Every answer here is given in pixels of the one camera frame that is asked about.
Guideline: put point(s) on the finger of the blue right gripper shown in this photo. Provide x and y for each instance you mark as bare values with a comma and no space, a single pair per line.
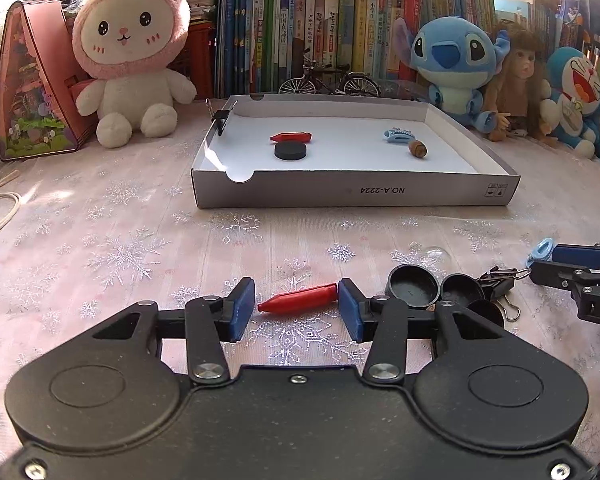
578,255

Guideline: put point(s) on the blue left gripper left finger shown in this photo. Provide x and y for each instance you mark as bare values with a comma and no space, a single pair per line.
242,299

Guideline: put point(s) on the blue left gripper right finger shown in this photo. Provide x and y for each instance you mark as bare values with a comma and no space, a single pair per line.
350,299

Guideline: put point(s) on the red crayon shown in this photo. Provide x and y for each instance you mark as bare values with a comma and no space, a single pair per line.
300,301
302,137

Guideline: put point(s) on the black binder clip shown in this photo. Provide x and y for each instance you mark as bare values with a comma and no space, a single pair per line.
496,284
220,116

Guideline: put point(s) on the small black round cap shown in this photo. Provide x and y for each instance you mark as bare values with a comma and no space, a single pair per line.
461,289

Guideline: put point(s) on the large black round lid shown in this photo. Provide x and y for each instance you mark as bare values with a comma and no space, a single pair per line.
487,310

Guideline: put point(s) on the black round disc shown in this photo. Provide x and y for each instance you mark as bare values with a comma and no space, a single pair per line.
290,150

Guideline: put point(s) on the brown acorn nut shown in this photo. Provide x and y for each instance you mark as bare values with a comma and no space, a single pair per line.
417,148

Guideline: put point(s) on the light blue hair clip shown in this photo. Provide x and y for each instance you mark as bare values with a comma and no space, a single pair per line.
541,252
399,136

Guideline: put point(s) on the clear plastic dome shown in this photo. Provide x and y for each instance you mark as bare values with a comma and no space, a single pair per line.
434,257

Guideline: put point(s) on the white cardboard box tray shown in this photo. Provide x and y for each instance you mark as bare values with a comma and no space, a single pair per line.
349,163

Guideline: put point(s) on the blue Doraemon plush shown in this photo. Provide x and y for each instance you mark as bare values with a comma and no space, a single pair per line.
570,103

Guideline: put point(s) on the black binder clip on tray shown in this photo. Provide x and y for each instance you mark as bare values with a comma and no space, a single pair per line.
220,116

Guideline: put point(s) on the brown haired baby doll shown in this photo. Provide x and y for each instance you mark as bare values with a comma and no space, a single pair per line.
519,95

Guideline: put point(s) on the pink snowflake tablecloth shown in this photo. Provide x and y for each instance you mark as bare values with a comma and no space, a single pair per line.
97,230

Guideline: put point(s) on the black miniature bicycle model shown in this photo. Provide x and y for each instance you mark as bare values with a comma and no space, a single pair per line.
332,80

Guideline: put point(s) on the blue Stitch plush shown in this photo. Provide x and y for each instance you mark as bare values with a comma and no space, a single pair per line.
458,59

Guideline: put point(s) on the red storage box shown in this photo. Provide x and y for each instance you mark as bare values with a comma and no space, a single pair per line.
196,59

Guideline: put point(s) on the pink triangular house box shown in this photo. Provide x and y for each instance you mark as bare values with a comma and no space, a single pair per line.
39,82

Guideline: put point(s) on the row of books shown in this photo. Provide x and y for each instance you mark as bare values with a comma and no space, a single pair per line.
260,43

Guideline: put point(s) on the pink hooded bunny plush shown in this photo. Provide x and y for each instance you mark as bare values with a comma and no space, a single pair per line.
126,47

